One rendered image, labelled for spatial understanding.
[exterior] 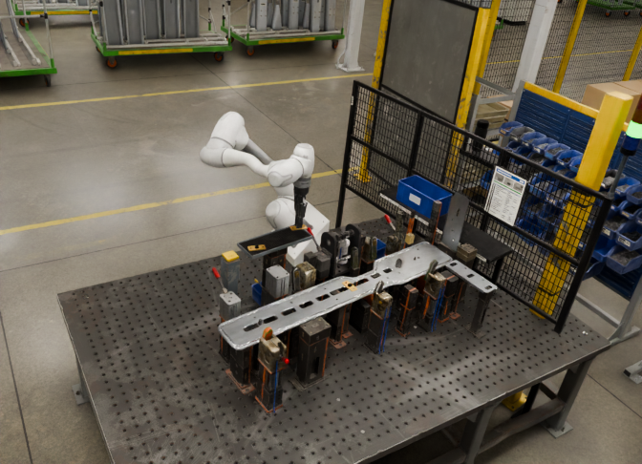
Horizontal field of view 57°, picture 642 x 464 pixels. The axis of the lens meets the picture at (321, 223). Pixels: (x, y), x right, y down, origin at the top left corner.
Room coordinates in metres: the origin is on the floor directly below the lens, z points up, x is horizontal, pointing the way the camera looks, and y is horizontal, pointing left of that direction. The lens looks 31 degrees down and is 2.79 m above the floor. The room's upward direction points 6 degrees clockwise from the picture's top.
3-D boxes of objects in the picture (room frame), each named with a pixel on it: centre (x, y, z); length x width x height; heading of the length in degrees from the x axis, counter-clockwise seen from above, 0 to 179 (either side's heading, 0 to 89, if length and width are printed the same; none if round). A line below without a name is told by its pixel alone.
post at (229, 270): (2.33, 0.41, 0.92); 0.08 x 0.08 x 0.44; 41
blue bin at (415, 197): (3.27, -0.61, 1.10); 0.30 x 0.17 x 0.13; 44
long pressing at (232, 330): (2.38, -0.17, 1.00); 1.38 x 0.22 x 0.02; 131
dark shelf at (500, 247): (3.15, -0.72, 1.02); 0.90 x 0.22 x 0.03; 41
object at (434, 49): (5.14, -0.72, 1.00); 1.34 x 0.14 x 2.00; 34
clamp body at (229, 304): (2.14, 0.38, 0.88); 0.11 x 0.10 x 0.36; 41
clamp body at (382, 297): (2.31, -0.34, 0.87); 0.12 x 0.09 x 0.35; 41
